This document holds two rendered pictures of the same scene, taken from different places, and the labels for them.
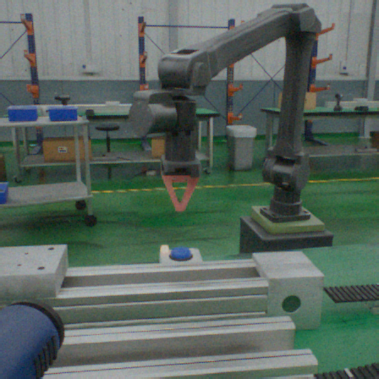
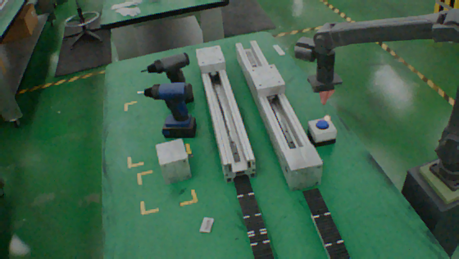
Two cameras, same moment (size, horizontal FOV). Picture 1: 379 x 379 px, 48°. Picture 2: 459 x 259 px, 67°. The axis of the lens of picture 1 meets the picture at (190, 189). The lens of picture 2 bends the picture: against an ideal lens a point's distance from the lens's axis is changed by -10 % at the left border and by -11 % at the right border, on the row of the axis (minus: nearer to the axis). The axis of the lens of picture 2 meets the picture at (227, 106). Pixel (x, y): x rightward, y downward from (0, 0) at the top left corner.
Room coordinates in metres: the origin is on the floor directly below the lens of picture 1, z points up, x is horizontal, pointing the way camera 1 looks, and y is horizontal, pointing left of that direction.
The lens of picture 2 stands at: (0.46, -1.00, 1.69)
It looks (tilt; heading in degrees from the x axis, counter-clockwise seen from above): 35 degrees down; 91
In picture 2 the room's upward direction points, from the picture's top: 7 degrees counter-clockwise
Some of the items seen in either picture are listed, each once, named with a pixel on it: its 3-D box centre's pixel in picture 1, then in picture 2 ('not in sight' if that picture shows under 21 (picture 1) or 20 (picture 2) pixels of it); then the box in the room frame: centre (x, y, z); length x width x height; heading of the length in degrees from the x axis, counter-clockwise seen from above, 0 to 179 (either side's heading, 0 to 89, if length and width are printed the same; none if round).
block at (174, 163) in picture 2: not in sight; (177, 161); (0.26, -0.06, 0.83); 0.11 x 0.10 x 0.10; 13
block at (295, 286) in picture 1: (282, 286); (305, 166); (0.67, -0.16, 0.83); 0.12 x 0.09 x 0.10; 7
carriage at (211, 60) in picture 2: not in sight; (211, 61); (0.39, 0.51, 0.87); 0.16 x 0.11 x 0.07; 97
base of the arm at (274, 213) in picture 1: (286, 201); (452, 165); (1.13, -0.27, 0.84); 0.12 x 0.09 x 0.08; 110
